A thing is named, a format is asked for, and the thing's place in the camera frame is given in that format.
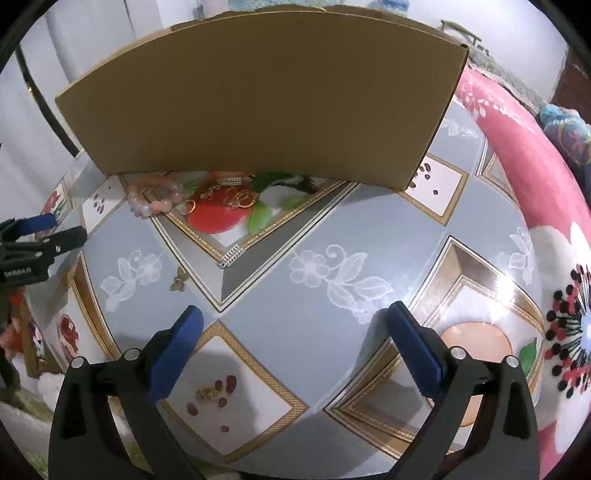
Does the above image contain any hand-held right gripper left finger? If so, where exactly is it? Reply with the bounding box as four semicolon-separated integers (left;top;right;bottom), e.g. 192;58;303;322
48;305;204;480

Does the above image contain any fruit print vinyl mat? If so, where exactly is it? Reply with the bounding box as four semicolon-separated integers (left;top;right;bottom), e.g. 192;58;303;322
23;99;548;476

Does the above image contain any pink floral blanket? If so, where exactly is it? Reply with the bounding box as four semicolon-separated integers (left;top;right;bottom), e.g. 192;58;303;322
455;65;591;480

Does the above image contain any suitcase handle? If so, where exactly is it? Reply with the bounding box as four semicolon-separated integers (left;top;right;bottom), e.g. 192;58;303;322
440;19;484;49

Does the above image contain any brown cardboard box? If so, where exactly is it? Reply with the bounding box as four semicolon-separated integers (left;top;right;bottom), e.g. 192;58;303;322
54;4;471;192

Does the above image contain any white curtain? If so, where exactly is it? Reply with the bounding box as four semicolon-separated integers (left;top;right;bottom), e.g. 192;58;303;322
0;14;195;222

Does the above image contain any thin black pole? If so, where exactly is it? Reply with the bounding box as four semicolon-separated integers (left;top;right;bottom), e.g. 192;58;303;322
15;46;80;157

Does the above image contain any pink bead bracelet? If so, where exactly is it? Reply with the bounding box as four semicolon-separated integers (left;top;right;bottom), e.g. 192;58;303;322
127;173;185;219

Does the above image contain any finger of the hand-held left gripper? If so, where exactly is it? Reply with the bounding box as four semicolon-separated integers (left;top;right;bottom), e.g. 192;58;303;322
0;226;88;267
0;214;59;241

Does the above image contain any grey green cushion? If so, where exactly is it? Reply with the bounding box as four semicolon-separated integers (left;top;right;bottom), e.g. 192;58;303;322
467;44;555;106

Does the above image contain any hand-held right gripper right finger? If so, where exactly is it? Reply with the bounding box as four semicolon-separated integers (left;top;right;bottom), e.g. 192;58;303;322
385;301;541;480

